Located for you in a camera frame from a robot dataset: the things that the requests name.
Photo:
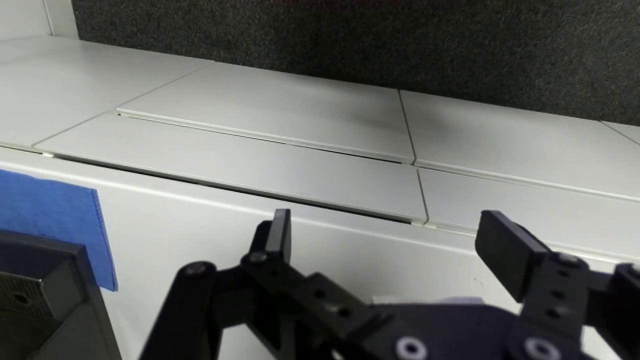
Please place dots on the blue tape patch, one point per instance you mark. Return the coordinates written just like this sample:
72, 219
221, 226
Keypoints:
46, 213

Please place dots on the white cabinet drawer front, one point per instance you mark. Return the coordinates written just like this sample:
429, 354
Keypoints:
232, 166
281, 107
520, 140
533, 213
67, 87

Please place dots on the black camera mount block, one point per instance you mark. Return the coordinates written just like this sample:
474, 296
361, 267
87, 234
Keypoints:
41, 300

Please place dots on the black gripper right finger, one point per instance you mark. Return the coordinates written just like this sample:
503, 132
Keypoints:
507, 252

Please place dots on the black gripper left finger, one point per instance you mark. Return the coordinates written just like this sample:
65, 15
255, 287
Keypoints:
277, 240

